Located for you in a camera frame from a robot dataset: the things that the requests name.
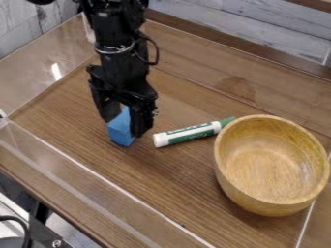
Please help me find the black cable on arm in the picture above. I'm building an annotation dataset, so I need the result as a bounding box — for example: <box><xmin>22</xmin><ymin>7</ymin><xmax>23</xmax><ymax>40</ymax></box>
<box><xmin>134</xmin><ymin>30</ymin><xmax>161</xmax><ymax>67</ymax></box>

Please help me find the green and white marker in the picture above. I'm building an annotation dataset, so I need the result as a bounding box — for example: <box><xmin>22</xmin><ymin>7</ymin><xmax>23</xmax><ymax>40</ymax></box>
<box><xmin>153</xmin><ymin>116</ymin><xmax>235</xmax><ymax>148</ymax></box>

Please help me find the blue rectangular block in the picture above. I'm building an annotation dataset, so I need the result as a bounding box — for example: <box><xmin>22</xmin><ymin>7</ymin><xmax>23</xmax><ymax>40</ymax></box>
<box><xmin>107</xmin><ymin>107</ymin><xmax>135</xmax><ymax>147</ymax></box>

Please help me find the clear acrylic tray wall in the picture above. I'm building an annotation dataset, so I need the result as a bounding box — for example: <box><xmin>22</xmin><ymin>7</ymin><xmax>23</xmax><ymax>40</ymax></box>
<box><xmin>0</xmin><ymin>13</ymin><xmax>331</xmax><ymax>248</ymax></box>

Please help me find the brown wooden bowl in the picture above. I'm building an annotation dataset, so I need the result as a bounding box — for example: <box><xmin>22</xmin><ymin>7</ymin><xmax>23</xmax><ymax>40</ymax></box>
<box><xmin>214</xmin><ymin>114</ymin><xmax>331</xmax><ymax>217</ymax></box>

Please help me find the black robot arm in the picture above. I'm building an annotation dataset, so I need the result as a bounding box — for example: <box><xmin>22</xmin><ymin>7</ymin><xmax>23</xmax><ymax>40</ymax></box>
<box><xmin>73</xmin><ymin>0</ymin><xmax>159</xmax><ymax>137</ymax></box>

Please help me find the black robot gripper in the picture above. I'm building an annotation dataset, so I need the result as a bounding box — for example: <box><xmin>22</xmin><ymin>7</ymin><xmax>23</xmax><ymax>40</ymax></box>
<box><xmin>87</xmin><ymin>47</ymin><xmax>158</xmax><ymax>138</ymax></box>

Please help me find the black equipment with cable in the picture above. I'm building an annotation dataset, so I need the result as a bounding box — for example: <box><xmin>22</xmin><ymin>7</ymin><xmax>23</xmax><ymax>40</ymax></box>
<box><xmin>0</xmin><ymin>215</ymin><xmax>74</xmax><ymax>248</ymax></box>

